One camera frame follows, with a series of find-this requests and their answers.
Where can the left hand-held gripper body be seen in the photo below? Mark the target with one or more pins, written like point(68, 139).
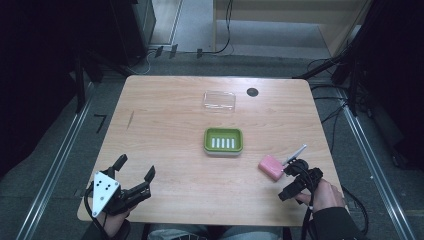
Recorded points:
point(106, 190)

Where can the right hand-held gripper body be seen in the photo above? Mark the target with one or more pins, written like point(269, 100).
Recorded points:
point(305, 176)

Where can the person's right hand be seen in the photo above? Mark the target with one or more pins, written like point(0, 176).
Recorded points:
point(326, 196)

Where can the green soap dish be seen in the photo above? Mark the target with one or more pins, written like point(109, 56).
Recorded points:
point(223, 142)

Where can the pink soap bar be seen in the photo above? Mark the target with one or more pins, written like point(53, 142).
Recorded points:
point(271, 167)

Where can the person's legs in jeans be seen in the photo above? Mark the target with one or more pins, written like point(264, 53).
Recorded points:
point(213, 232)

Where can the black round table grommet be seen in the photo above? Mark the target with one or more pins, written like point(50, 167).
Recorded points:
point(252, 92)

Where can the dark cabinet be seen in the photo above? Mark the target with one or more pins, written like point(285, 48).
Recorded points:
point(133, 28)

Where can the light wooden shelf unit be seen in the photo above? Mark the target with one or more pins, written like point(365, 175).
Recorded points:
point(286, 20)

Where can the metal floor rail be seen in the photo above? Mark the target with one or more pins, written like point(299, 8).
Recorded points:
point(55, 163)
point(376, 166)

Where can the person's left hand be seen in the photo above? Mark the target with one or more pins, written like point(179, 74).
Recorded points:
point(113, 223)

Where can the black metal stand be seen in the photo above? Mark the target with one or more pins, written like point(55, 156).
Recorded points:
point(336, 61)
point(83, 80)

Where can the clear plastic lid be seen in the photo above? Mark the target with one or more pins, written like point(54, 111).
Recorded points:
point(220, 100)

